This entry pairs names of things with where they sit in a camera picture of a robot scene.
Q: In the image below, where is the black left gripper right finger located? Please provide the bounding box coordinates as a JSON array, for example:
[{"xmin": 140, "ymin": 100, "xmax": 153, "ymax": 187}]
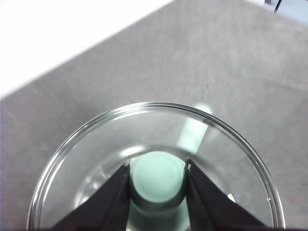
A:
[{"xmin": 184, "ymin": 158, "xmax": 272, "ymax": 231}]

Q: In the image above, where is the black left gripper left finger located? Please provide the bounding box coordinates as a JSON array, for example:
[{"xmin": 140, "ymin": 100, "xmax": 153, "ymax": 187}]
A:
[{"xmin": 51, "ymin": 163, "xmax": 132, "ymax": 231}]

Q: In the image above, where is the glass pot lid mint knob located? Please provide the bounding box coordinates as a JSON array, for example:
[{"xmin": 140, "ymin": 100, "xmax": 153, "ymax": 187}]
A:
[{"xmin": 26, "ymin": 101, "xmax": 287, "ymax": 231}]

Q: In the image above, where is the thin black pole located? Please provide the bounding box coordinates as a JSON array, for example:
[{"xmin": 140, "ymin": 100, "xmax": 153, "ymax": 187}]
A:
[{"xmin": 273, "ymin": 0, "xmax": 284, "ymax": 13}]

